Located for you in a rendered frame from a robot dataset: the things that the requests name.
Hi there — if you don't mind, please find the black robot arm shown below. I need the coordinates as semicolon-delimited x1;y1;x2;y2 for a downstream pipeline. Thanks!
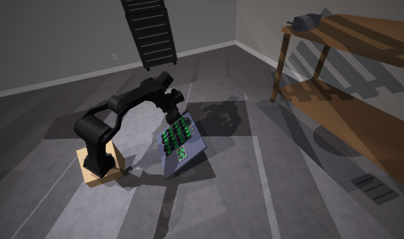
74;71;184;178

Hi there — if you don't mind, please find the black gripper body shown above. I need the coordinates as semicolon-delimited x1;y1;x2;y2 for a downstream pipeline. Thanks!
156;93;181;125

